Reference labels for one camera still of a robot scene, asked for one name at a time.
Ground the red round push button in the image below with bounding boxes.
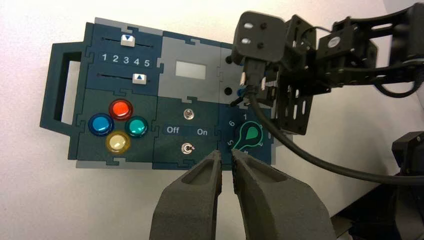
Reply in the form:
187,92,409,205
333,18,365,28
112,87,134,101
108,98,134,121

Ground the blue and grey task box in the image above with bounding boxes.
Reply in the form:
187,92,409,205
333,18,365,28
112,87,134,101
39,17,294,170

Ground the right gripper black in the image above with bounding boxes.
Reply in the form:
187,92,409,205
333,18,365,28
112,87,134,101
264,14,332,137

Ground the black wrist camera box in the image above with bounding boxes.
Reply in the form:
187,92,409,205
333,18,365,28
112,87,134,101
231,10,286,64

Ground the yellow round push button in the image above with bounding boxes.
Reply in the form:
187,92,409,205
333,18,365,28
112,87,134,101
105,130,131,155

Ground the thick black camera cable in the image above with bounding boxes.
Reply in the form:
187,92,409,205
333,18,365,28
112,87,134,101
243,59,424,186

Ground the green rotary knob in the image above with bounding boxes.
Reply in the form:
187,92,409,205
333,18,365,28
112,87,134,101
231,120,265,153

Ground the green round push button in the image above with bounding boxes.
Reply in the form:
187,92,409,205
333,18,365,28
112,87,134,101
124,115,149,138

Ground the white slider knob down arrow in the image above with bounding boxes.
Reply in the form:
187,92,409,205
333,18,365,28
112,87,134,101
120,34,136,47

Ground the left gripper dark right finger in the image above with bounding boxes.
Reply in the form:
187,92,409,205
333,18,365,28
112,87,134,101
231,149,337,240

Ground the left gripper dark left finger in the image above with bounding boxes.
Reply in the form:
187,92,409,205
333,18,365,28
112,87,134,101
149,149,223,240

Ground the blue round push button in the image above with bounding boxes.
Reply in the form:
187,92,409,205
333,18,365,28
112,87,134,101
88,112,116,137

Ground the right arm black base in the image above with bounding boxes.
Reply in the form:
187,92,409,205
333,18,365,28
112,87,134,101
331,130,424,240

